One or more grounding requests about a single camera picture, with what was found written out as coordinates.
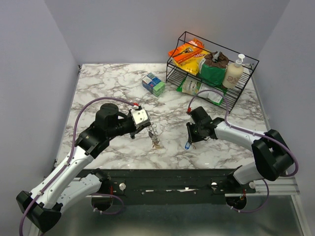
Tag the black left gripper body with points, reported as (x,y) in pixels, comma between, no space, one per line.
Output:
(124,127)

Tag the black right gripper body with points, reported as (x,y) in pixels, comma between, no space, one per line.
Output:
(195,132)

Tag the blue tag key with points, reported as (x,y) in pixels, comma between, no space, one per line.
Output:
(189,145)

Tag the metal disc with keyrings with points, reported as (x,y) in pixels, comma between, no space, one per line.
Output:
(153,134)

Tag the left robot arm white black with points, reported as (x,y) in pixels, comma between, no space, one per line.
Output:
(44,204)

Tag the green white snack pouch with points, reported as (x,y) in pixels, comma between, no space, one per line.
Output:
(192,87)

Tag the blue green box stack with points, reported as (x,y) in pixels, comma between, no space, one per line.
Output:
(153,84)

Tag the green brown paper bag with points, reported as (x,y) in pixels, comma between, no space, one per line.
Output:
(212,68)

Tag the cream pump soap bottle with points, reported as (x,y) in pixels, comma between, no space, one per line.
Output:
(234,72)

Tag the yellow snack bag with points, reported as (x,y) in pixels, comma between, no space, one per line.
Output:
(192,64)

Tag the orange razor package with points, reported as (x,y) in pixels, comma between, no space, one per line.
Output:
(186,51)

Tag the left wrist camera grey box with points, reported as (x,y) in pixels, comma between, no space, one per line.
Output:
(140,117)

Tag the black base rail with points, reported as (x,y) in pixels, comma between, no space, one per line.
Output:
(171,186)

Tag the black wire rack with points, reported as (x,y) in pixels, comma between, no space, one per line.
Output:
(175,75)

